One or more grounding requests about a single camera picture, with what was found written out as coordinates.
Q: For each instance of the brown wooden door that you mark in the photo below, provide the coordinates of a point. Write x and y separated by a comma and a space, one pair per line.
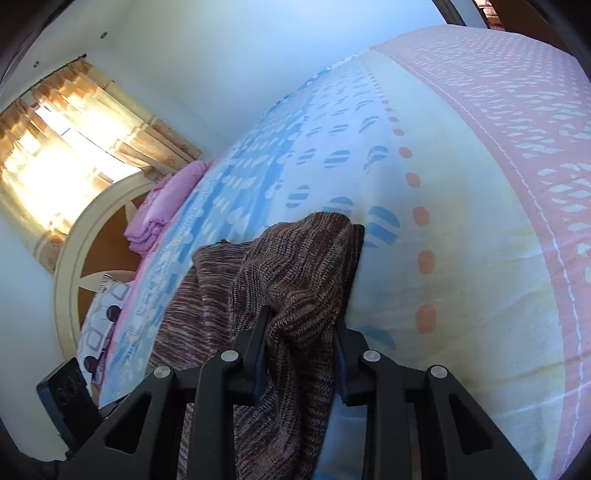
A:
521, 14

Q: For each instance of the dark curtain rod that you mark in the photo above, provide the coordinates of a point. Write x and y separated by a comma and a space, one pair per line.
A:
60, 71

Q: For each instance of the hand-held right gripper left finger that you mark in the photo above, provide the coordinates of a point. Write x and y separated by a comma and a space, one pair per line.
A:
258, 360

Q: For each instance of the beige patterned curtain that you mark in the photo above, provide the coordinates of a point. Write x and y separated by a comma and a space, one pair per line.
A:
138, 138

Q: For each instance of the cream wooden headboard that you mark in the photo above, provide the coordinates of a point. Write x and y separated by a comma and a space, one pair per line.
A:
69, 258

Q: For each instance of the brown knit sweater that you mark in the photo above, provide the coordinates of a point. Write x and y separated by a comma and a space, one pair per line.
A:
295, 277

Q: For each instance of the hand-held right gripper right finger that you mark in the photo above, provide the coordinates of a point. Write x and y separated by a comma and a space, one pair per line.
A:
341, 369

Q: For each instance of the white patterned pillow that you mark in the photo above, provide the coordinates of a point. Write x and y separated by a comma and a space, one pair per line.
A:
101, 314

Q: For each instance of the blue printed blanket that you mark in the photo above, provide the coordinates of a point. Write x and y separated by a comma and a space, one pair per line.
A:
461, 230

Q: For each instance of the folded pink quilt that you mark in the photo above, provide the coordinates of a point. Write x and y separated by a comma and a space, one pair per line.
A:
175, 194

